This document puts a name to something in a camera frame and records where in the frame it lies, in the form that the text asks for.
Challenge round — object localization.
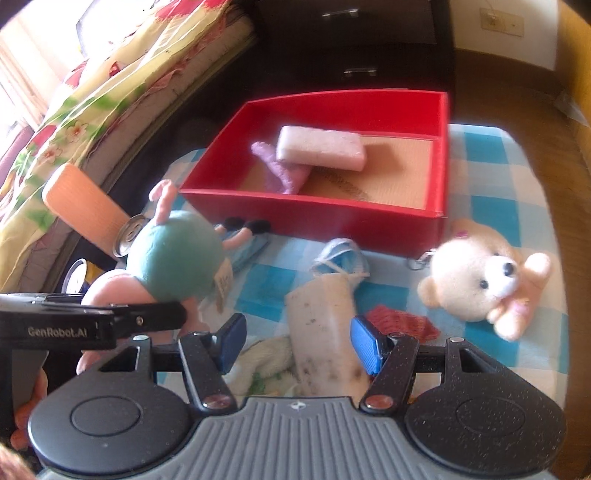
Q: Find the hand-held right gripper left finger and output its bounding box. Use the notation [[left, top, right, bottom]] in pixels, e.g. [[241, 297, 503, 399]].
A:
[[95, 313, 247, 414]]

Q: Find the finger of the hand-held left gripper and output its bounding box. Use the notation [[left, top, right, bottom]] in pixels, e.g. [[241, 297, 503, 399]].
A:
[[113, 301, 188, 337]]

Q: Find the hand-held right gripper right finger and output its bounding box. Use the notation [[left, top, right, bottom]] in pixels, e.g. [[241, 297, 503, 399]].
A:
[[350, 315, 504, 415]]

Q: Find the white towel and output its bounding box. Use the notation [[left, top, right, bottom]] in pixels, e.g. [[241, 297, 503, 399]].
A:
[[231, 335, 301, 398]]

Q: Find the stained white sponge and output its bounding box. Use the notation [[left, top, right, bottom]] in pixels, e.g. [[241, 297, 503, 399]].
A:
[[284, 272, 375, 398]]

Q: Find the red knitted cloth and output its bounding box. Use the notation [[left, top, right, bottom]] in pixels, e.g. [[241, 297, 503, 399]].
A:
[[367, 305, 441, 342]]

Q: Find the pink pig plush toy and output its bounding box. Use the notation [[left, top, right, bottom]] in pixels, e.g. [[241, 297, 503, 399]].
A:
[[76, 180, 273, 374]]

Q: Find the cream teddy bear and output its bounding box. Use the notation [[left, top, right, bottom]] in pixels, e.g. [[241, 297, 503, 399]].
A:
[[417, 218, 554, 342]]

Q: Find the red box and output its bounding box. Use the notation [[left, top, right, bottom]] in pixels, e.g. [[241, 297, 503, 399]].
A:
[[178, 89, 451, 259]]

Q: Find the person's left hand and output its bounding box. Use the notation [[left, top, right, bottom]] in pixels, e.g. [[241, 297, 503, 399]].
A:
[[11, 369, 49, 450]]

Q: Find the round metal can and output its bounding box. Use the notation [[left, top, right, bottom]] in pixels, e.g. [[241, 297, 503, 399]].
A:
[[62, 258, 88, 294]]

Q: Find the silver drink can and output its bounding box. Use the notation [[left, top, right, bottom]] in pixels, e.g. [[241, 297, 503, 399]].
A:
[[112, 215, 148, 258]]

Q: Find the orange foam roll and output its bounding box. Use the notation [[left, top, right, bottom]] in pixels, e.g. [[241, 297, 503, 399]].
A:
[[41, 162, 134, 252]]

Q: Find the purple cloth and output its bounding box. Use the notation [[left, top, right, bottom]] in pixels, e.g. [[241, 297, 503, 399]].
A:
[[250, 141, 315, 195]]

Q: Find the blue checkered cloth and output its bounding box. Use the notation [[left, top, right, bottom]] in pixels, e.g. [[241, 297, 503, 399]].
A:
[[168, 124, 568, 402]]

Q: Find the white sponge block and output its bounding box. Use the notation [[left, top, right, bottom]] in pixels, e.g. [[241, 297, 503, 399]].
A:
[[276, 126, 368, 172]]

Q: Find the mattress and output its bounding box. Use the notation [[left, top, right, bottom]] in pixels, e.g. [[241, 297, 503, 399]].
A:
[[0, 18, 259, 296]]

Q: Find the floral bedsheet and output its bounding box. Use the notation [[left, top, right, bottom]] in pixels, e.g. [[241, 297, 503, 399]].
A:
[[0, 0, 250, 296]]

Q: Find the lower nightstand drawer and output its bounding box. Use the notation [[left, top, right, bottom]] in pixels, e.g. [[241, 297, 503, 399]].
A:
[[259, 44, 439, 90]]

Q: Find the nightstand drawer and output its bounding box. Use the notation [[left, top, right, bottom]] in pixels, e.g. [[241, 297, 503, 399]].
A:
[[256, 0, 439, 44], [259, 44, 439, 90]]

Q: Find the dark wooden nightstand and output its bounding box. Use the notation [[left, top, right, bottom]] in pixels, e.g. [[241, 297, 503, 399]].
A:
[[222, 0, 458, 121]]

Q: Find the upper nightstand drawer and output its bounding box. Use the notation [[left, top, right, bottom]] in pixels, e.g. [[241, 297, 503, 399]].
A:
[[256, 0, 439, 44]]

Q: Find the wooden wardrobe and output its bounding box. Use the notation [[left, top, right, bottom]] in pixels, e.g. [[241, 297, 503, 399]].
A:
[[554, 0, 591, 121]]

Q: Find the wall socket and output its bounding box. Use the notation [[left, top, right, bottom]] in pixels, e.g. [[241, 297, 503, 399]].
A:
[[479, 7, 525, 37]]

